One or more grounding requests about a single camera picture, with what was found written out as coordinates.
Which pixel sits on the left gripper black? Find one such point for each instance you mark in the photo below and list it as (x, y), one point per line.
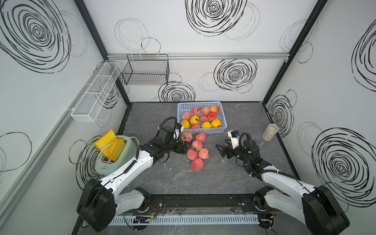
(184, 148)

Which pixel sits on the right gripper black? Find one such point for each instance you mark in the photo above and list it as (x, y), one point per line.
(229, 149)

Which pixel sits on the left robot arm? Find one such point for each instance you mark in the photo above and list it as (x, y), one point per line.
(117, 181)

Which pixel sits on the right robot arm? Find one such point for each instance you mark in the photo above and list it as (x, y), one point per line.
(315, 207)

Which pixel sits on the pink peach with leaf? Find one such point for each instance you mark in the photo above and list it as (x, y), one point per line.
(186, 137)

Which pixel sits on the yellow toast slice front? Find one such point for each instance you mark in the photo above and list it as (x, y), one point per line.
(116, 149)

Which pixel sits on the yellow toast slice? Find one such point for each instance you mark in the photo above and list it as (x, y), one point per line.
(105, 142)
(116, 149)

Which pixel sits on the frosted plastic cup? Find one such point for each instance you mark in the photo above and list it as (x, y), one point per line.
(270, 132)

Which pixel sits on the yellow toast slice rear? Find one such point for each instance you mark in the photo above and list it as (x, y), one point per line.
(105, 142)

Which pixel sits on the mint green toaster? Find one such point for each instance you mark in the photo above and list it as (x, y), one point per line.
(105, 166)

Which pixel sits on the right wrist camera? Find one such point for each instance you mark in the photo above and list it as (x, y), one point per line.
(234, 136)

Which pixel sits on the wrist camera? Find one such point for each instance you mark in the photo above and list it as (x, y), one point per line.
(234, 136)
(178, 131)

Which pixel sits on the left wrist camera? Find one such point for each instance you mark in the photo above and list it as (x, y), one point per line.
(178, 131)

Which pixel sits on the black wire wall basket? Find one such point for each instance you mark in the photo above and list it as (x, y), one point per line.
(146, 69)

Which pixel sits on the grey slotted cable duct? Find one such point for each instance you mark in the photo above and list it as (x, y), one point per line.
(217, 219)

